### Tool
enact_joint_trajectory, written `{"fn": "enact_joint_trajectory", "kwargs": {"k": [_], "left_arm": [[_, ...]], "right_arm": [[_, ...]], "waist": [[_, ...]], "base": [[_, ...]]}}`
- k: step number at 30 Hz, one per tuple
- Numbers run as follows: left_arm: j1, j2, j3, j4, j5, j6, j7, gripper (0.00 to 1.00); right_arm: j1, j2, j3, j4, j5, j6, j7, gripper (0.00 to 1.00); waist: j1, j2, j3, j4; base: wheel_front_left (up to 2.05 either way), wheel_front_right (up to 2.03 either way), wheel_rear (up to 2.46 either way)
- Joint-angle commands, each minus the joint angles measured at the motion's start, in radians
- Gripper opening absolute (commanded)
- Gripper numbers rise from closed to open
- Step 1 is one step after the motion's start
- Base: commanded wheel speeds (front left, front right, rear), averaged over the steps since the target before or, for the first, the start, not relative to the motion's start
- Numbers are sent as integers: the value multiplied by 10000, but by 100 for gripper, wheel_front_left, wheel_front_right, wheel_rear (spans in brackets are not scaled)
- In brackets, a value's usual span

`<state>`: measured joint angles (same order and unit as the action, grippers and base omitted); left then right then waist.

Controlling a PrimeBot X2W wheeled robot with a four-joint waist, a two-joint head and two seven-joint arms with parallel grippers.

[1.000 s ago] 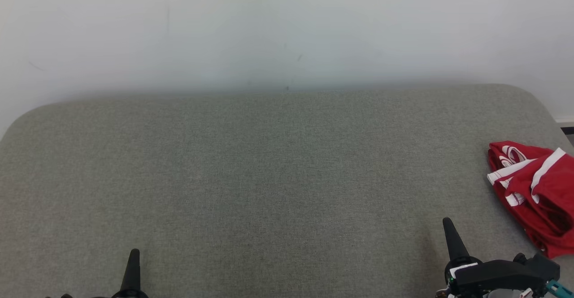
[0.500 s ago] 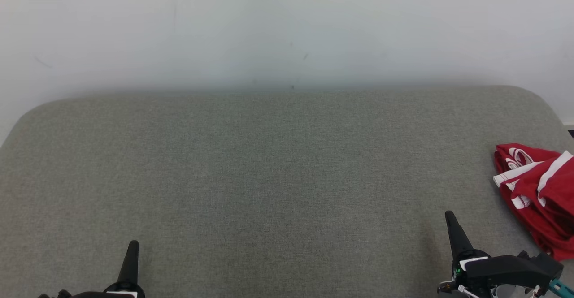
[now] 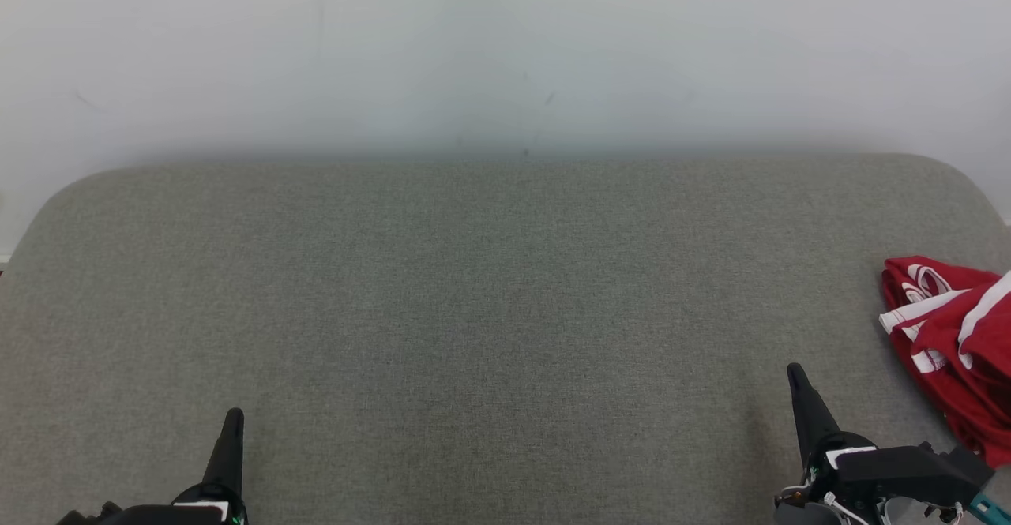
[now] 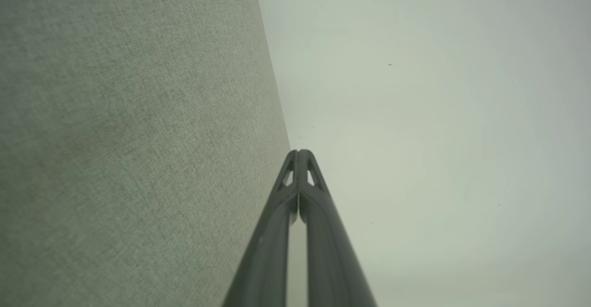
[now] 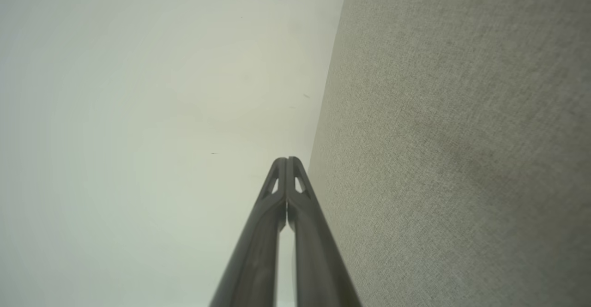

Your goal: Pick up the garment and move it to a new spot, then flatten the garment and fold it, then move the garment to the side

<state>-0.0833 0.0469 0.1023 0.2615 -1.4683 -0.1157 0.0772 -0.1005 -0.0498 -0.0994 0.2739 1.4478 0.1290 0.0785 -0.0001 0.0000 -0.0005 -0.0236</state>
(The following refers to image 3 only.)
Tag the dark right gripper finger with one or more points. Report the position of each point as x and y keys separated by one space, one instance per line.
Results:
x=809 y=414

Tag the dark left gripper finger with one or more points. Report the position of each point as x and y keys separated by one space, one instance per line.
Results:
x=227 y=454

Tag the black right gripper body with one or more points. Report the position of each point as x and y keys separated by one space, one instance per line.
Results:
x=908 y=474

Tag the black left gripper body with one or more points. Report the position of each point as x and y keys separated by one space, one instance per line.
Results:
x=158 y=515

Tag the red Bulls 23 shorts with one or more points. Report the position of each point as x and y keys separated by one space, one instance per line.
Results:
x=987 y=399

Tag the grey fabric sofa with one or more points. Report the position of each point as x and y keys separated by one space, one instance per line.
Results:
x=474 y=312

